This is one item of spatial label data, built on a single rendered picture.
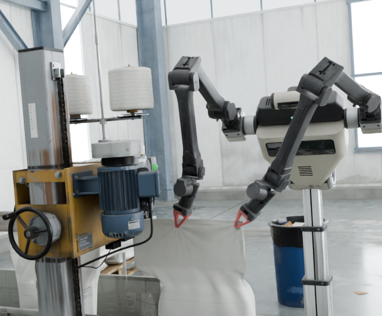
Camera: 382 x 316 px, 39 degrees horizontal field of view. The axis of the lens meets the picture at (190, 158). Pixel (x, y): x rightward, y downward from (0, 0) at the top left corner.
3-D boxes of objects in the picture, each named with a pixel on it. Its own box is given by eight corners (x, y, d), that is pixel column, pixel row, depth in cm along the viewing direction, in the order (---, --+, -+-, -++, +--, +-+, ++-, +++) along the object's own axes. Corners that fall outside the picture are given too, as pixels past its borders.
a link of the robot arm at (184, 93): (198, 70, 197) (173, 69, 202) (191, 74, 192) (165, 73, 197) (208, 173, 215) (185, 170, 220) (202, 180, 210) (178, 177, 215)
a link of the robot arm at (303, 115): (335, 86, 177) (310, 73, 184) (325, 88, 174) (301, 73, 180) (288, 190, 198) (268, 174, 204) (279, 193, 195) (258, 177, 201)
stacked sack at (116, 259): (152, 252, 588) (150, 238, 587) (121, 268, 527) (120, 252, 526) (118, 251, 605) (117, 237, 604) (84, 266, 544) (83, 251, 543)
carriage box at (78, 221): (124, 238, 212) (118, 160, 211) (74, 259, 181) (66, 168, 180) (73, 237, 222) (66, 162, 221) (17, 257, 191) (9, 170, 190)
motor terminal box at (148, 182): (162, 200, 194) (159, 168, 194) (161, 204, 184) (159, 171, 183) (139, 201, 194) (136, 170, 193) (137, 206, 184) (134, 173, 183)
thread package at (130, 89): (162, 111, 205) (159, 66, 204) (141, 110, 190) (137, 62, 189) (124, 114, 212) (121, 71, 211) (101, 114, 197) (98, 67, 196)
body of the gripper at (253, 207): (238, 208, 199) (251, 194, 196) (246, 204, 208) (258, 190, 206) (251, 221, 197) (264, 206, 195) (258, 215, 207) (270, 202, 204)
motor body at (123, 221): (152, 231, 193) (147, 162, 192) (132, 240, 179) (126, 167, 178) (116, 231, 199) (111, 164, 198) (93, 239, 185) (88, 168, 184)
